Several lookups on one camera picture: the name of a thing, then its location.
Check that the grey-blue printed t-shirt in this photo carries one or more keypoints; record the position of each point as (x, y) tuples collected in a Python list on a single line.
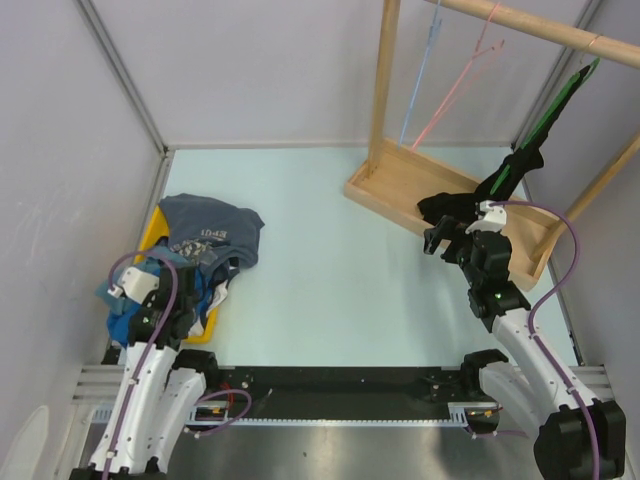
[(211, 232)]

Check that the light blue wire hanger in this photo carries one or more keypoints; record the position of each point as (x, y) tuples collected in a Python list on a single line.
[(432, 38)]

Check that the black garment on hanger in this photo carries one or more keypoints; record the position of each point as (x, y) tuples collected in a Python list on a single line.
[(461, 206)]

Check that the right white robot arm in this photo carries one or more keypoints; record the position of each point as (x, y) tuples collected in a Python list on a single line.
[(575, 433)]

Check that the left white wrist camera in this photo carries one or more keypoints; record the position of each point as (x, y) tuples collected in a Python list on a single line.
[(134, 284)]

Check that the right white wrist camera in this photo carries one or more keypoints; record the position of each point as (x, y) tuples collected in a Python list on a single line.
[(491, 218)]

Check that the light teal garment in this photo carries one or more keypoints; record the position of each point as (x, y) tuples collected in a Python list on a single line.
[(117, 305)]

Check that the yellow plastic basket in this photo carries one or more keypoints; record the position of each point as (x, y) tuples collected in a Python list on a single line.
[(157, 228)]

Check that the aluminium frame post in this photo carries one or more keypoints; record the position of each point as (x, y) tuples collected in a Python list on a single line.
[(106, 45)]

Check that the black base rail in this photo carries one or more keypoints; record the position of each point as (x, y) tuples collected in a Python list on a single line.
[(341, 396)]

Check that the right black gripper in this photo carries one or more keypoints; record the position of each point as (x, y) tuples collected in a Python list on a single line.
[(448, 230)]

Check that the wooden clothes rack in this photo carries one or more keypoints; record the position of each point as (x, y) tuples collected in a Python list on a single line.
[(394, 178)]

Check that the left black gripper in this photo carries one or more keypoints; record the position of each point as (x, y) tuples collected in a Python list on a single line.
[(149, 299)]

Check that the blue tank top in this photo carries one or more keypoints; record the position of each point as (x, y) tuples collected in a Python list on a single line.
[(118, 325)]

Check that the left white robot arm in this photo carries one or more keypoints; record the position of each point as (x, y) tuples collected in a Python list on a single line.
[(162, 381)]

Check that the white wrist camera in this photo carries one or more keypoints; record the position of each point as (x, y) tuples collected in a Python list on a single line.
[(491, 218), (134, 284)]

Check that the white garment with stripes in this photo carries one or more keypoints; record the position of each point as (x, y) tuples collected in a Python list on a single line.
[(213, 291)]

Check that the pink wire hanger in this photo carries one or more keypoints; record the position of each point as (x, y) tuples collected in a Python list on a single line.
[(480, 61)]

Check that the green hanger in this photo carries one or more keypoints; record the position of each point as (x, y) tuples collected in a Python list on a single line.
[(501, 184)]

